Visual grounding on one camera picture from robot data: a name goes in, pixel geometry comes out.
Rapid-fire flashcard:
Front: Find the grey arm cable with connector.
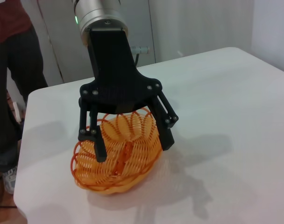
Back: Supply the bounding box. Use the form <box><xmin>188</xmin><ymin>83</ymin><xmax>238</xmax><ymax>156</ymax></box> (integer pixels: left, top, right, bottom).
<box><xmin>129</xmin><ymin>45</ymin><xmax>151</xmax><ymax>68</ymax></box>

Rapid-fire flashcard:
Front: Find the person in dark trousers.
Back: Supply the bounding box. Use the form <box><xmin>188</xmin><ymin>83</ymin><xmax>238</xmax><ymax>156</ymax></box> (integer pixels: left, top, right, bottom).
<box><xmin>0</xmin><ymin>0</ymin><xmax>49</xmax><ymax>195</ymax></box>

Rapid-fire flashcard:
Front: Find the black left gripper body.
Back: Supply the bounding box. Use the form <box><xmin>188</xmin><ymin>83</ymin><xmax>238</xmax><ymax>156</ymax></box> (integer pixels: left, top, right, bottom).
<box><xmin>79</xmin><ymin>29</ymin><xmax>163</xmax><ymax>115</ymax></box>

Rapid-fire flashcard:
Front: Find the orange wire basket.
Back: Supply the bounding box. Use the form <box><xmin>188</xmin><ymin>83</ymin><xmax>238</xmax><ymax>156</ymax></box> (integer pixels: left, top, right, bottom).
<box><xmin>71</xmin><ymin>106</ymin><xmax>163</xmax><ymax>196</ymax></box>

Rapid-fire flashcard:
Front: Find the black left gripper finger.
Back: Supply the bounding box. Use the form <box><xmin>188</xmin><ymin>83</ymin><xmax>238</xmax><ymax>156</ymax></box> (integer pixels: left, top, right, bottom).
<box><xmin>78</xmin><ymin>98</ymin><xmax>108</xmax><ymax>163</ymax></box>
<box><xmin>149</xmin><ymin>90</ymin><xmax>180</xmax><ymax>151</ymax></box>

